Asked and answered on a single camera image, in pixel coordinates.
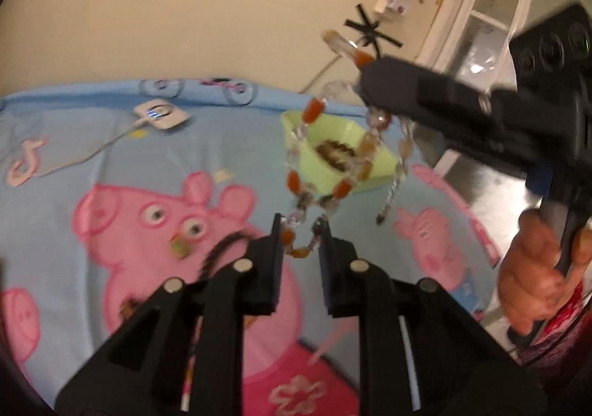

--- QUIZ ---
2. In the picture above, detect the person's right hand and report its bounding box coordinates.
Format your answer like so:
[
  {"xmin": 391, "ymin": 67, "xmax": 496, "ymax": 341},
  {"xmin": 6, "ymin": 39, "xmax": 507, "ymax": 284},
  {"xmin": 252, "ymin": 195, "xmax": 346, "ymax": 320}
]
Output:
[{"xmin": 497, "ymin": 208, "xmax": 592, "ymax": 336}]

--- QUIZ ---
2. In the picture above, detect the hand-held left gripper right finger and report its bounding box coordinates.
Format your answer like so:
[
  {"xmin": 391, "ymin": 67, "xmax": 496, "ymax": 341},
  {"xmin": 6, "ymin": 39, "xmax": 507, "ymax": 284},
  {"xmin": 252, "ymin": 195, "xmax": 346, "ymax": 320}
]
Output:
[{"xmin": 318, "ymin": 219, "xmax": 546, "ymax": 416}]

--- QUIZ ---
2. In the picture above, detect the printed cartoon blanket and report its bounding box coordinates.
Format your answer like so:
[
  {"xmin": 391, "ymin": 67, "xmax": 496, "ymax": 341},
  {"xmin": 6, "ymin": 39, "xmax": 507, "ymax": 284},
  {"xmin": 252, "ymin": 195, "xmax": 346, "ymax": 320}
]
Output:
[{"xmin": 0, "ymin": 78, "xmax": 502, "ymax": 416}]

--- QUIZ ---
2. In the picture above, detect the white furniture frame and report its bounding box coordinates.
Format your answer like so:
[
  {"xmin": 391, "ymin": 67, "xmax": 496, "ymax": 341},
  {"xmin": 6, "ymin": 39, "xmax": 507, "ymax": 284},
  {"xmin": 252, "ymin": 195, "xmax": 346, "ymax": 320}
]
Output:
[{"xmin": 416, "ymin": 0, "xmax": 542, "ymax": 176}]

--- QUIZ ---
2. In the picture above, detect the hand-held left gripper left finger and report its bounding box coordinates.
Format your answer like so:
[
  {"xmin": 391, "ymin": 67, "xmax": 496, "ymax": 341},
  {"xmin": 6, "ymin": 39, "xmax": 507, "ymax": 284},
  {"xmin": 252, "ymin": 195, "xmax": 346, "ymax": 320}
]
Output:
[{"xmin": 54, "ymin": 213, "xmax": 285, "ymax": 416}]

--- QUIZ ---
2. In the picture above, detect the dark bead bracelet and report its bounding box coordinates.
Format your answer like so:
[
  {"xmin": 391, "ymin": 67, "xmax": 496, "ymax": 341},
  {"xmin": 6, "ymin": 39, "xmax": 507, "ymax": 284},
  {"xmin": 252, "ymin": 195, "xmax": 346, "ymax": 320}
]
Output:
[{"xmin": 198, "ymin": 232, "xmax": 253, "ymax": 283}]

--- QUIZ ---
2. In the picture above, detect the green plastic bowl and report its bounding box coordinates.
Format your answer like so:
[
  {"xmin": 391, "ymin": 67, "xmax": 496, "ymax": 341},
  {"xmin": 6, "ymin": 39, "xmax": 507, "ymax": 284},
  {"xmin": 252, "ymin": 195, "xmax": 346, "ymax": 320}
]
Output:
[{"xmin": 280, "ymin": 110, "xmax": 403, "ymax": 197}]

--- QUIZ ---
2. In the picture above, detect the orange and clear bead necklace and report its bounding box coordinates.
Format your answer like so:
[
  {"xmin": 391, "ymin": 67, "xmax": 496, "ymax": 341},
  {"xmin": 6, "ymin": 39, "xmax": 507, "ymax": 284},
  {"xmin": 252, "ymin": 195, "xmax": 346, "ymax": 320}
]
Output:
[{"xmin": 282, "ymin": 30, "xmax": 410, "ymax": 260}]

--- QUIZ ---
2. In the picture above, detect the white square device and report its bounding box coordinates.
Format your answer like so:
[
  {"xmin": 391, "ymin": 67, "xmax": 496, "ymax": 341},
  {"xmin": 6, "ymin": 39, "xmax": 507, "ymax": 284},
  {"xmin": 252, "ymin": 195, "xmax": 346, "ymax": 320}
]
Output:
[{"xmin": 134, "ymin": 99, "xmax": 191, "ymax": 132}]

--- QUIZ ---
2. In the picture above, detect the white device cable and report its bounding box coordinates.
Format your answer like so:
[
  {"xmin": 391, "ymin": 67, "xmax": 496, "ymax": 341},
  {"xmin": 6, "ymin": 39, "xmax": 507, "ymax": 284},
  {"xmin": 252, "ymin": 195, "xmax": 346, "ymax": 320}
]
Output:
[{"xmin": 28, "ymin": 118, "xmax": 142, "ymax": 177}]

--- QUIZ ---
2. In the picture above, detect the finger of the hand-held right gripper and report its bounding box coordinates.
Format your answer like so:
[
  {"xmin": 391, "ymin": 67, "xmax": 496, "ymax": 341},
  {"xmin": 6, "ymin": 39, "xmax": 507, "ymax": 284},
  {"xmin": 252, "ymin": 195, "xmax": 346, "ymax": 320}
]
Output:
[{"xmin": 358, "ymin": 58, "xmax": 498, "ymax": 158}]

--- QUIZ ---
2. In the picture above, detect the pile of beaded jewelry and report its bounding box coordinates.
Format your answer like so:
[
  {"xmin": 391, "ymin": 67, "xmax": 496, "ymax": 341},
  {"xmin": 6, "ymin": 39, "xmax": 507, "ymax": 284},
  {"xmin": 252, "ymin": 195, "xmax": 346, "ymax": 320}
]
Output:
[{"xmin": 317, "ymin": 141, "xmax": 364, "ymax": 169}]

